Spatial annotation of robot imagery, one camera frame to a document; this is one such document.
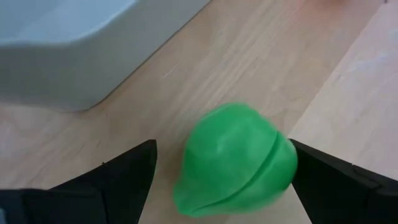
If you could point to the green toy pepper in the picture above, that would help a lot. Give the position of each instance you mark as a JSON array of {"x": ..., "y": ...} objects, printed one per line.
[{"x": 233, "y": 161}]

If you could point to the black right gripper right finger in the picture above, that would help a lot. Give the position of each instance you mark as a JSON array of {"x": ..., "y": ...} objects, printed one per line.
[{"x": 342, "y": 193}]

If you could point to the pale grey plastic tupperware container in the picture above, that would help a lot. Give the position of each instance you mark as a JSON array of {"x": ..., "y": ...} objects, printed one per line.
[{"x": 62, "y": 62}]

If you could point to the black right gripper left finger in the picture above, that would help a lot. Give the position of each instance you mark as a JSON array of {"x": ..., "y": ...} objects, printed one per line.
[{"x": 102, "y": 193}]

